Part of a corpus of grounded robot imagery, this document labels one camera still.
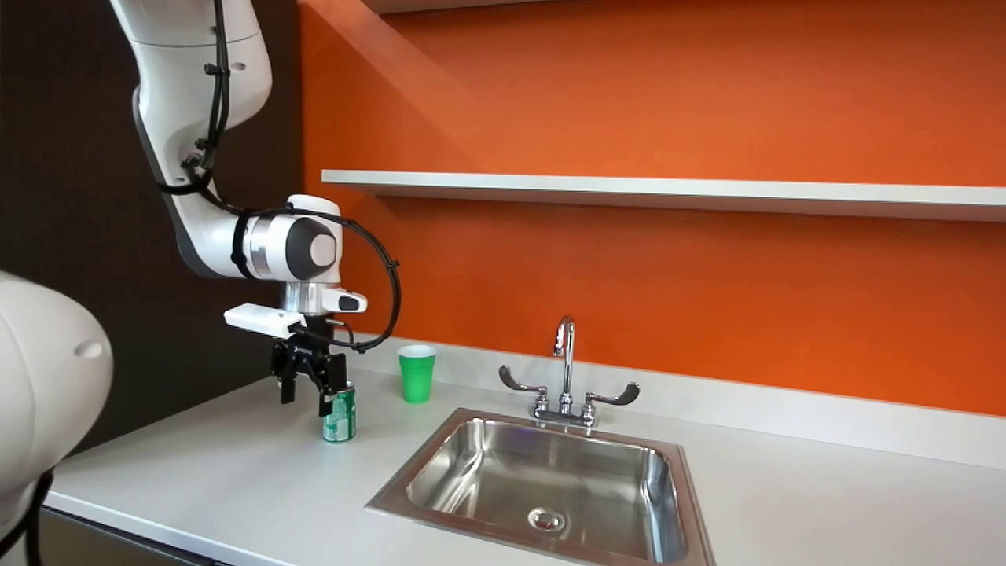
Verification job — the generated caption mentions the chrome two-handle faucet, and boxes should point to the chrome two-handle faucet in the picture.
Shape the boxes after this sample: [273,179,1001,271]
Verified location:
[497,314,640,437]

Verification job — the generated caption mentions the dark wood cabinet panel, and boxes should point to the dark wood cabinet panel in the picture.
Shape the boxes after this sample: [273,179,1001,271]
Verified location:
[0,0,311,452]

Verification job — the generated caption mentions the white counter backsplash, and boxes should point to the white counter backsplash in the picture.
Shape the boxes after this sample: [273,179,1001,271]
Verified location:
[301,324,1006,475]

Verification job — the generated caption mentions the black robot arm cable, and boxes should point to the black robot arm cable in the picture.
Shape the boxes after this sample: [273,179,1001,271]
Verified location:
[154,0,407,356]

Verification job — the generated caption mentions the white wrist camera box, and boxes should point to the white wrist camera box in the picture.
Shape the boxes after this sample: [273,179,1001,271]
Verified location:
[219,287,374,344]

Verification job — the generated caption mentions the white wall shelf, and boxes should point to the white wall shelf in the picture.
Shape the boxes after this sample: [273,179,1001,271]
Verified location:
[318,166,1006,226]

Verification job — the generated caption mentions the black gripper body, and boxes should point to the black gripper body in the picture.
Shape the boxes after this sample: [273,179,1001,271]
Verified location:
[266,314,350,395]

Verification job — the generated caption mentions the green soda can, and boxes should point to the green soda can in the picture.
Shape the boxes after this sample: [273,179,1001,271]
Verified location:
[318,384,357,446]

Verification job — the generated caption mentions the green plastic cup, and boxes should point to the green plastic cup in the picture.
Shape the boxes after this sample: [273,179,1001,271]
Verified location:
[397,344,439,406]

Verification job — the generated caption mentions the stainless steel sink basin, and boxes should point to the stainless steel sink basin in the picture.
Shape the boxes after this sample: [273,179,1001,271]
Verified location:
[364,406,721,566]

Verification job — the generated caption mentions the black base cable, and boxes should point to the black base cable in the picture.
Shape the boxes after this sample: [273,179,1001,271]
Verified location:
[0,467,58,566]

